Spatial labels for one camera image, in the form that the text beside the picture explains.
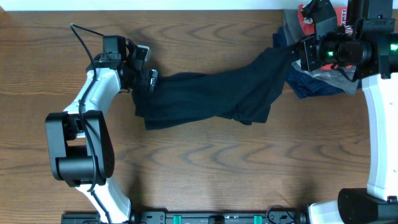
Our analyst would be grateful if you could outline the grey t-shirt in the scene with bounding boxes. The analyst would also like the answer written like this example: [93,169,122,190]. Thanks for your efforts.
[283,9,359,98]

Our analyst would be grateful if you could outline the black t-shirt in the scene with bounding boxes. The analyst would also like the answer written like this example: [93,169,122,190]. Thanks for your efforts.
[132,46,298,130]

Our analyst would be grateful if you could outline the red printed t-shirt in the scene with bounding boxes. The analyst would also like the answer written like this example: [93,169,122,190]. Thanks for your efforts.
[299,6,351,69]

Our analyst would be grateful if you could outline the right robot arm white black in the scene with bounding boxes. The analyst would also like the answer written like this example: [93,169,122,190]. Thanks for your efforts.
[298,32,397,223]

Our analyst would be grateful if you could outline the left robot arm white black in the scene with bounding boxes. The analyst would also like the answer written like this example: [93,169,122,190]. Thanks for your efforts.
[45,60,159,223]

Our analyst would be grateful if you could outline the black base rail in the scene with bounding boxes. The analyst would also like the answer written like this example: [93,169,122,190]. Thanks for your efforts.
[60,211,308,224]

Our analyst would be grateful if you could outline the navy blue garment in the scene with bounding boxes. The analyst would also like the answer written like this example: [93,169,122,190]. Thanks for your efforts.
[272,26,363,100]

